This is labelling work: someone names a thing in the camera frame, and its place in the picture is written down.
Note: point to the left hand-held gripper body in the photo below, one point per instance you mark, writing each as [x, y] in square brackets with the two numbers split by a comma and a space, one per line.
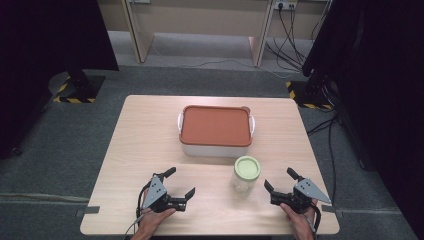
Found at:
[156, 196]

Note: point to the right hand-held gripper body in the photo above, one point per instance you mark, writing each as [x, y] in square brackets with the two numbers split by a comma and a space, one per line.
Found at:
[305, 191]

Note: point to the glass jar with green lid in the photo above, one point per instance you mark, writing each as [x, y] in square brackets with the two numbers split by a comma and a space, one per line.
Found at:
[247, 168]

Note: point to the white storage box orange lid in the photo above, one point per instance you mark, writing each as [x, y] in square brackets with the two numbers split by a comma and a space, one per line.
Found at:
[216, 126]

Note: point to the person's left hand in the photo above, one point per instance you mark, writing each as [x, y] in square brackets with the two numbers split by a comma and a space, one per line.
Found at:
[150, 221]

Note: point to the person's right hand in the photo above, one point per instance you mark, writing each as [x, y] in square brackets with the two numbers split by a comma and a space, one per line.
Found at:
[301, 223]

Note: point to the grey tape piece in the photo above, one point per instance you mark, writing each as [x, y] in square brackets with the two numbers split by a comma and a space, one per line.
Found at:
[329, 209]
[91, 210]

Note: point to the black stand base striped tape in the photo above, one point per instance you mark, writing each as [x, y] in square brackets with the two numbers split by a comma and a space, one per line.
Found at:
[308, 96]
[78, 88]

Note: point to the black curtain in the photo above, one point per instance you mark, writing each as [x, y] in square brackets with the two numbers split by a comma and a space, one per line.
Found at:
[383, 83]
[43, 50]

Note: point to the white wall socket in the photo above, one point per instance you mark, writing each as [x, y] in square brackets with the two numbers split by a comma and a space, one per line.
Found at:
[285, 4]

